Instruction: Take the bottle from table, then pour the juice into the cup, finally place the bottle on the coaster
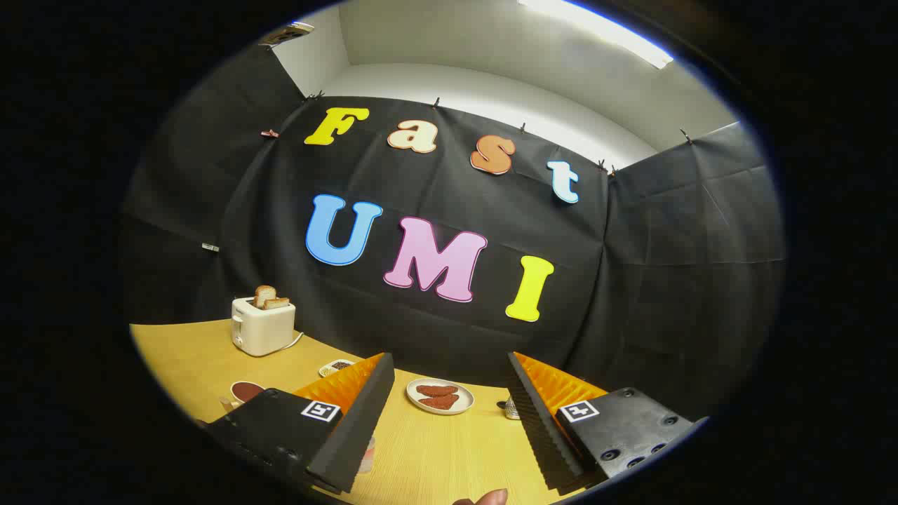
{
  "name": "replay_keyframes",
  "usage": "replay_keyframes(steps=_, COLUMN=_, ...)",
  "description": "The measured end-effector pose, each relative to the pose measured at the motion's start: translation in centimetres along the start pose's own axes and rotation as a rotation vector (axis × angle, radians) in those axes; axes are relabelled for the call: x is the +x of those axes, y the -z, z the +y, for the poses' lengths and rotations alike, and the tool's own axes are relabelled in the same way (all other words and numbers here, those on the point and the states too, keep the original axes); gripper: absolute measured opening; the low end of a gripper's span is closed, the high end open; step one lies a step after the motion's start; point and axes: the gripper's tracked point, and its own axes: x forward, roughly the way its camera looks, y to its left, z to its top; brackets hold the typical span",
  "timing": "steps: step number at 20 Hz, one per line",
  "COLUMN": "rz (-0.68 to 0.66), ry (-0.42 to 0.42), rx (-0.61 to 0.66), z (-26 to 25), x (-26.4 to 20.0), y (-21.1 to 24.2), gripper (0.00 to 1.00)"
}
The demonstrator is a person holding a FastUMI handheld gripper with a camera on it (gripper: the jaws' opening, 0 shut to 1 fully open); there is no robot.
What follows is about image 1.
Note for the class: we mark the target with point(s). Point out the rounded toast slice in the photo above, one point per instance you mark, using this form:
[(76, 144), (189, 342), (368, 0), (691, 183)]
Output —
[(264, 294)]

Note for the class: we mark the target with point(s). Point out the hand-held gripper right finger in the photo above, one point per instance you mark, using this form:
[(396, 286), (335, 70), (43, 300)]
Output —
[(540, 428)]

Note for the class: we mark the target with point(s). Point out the white divided grain dish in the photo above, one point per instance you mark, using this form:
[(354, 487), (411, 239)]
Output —
[(338, 366)]

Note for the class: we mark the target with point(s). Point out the white round plate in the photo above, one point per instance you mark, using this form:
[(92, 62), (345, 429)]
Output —
[(466, 401)]

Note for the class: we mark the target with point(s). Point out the clear juice bottle pink label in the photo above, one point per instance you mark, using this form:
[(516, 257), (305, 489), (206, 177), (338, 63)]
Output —
[(368, 454)]

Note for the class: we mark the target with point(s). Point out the flat toast slice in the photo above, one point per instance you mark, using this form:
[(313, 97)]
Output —
[(278, 303)]

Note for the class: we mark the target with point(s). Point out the wooden table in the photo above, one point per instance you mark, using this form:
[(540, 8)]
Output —
[(435, 449)]

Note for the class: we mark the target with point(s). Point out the cream toaster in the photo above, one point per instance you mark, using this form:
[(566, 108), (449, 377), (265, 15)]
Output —
[(263, 330)]

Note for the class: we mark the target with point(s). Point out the red-brown food piece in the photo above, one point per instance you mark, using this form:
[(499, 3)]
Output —
[(439, 402), (436, 390)]

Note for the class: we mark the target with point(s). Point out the black backdrop cloth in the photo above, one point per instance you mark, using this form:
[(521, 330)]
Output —
[(659, 280)]

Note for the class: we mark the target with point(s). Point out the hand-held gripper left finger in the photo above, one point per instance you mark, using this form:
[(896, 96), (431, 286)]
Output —
[(354, 435)]

